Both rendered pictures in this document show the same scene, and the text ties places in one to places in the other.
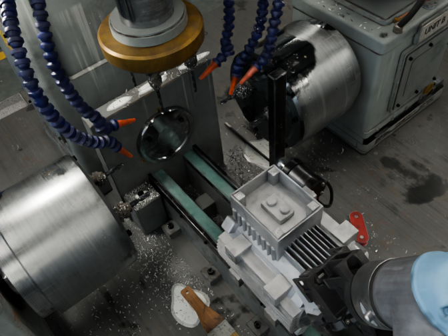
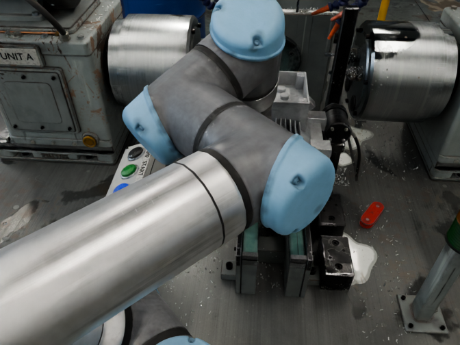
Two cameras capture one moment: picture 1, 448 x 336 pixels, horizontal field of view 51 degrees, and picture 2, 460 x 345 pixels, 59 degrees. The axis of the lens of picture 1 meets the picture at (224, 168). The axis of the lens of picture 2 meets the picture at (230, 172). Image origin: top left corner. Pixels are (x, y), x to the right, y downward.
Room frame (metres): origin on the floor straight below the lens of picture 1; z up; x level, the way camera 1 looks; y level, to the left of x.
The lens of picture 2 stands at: (-0.19, -0.42, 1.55)
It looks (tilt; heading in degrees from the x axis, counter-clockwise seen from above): 42 degrees down; 37
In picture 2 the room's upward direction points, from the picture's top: straight up
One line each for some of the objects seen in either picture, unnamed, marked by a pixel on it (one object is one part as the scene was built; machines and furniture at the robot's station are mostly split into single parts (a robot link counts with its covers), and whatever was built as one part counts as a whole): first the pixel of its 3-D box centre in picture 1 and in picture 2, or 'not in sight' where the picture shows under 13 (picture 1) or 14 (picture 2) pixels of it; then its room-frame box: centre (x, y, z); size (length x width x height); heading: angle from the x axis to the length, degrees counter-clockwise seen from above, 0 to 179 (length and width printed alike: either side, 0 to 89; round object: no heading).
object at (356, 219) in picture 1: (358, 229); (372, 215); (0.56, -0.29, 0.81); 0.09 x 0.03 x 0.02; 177
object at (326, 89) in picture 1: (301, 79); (405, 72); (0.84, -0.21, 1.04); 0.41 x 0.25 x 0.25; 123
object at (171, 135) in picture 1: (167, 136); (274, 61); (0.74, 0.12, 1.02); 0.15 x 0.02 x 0.15; 123
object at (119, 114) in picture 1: (155, 133); (273, 64); (0.80, 0.15, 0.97); 0.30 x 0.11 x 0.34; 123
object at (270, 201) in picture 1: (275, 212); (280, 101); (0.44, -0.08, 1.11); 0.12 x 0.11 x 0.07; 32
